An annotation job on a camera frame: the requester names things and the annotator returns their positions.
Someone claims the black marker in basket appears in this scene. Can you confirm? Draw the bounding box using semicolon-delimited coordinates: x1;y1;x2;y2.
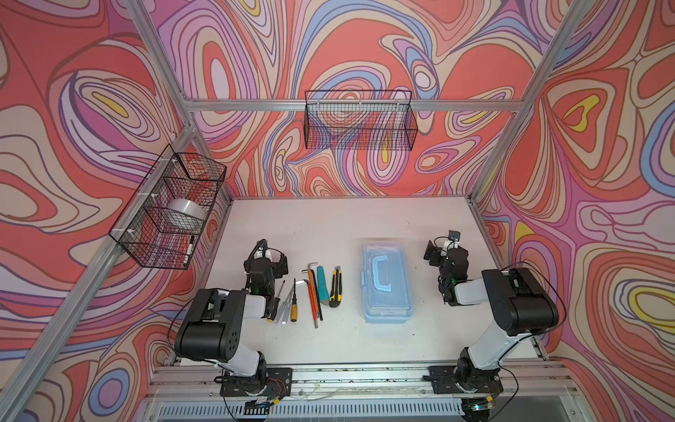
183;235;195;267

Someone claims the black yellow screwdriver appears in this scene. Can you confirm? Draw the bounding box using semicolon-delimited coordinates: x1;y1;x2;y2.
268;280;286;323

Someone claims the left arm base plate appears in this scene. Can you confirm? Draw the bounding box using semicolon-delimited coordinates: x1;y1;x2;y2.
214;367;294;400

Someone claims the back wire basket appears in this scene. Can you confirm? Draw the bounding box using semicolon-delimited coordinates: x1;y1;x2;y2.
303;88;418;151

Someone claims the clear handled screwdriver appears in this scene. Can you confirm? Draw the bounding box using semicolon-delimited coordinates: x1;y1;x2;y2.
279;288;294;325

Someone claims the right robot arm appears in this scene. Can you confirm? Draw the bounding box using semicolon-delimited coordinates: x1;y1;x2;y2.
424;237;560;392

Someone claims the red handled hex key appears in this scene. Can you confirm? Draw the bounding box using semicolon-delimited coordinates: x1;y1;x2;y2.
296;280;317;330

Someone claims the left wire basket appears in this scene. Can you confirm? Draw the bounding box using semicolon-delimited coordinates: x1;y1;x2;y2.
109;146;227;270

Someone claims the blue plastic toolbox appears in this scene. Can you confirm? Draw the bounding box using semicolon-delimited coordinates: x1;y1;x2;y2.
360;242;414;325

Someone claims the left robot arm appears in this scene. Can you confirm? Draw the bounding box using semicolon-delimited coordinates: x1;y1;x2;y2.
173;238;288;379

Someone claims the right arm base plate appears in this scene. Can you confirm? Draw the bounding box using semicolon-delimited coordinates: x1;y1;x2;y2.
423;365;504;396

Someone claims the wire basket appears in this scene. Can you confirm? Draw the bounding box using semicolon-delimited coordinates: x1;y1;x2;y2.
303;88;418;151
109;146;227;270

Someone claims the yellow black utility knife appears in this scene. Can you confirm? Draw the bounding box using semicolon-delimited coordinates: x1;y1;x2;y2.
329;266;343;308

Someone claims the black hex key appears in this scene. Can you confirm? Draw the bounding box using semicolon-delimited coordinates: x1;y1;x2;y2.
308;262;323;321

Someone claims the yellow handled screwdriver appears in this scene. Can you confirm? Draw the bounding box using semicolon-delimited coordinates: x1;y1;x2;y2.
290;281;298;323

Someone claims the silver tape roll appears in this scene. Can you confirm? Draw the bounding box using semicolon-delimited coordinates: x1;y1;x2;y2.
165;198;206;233

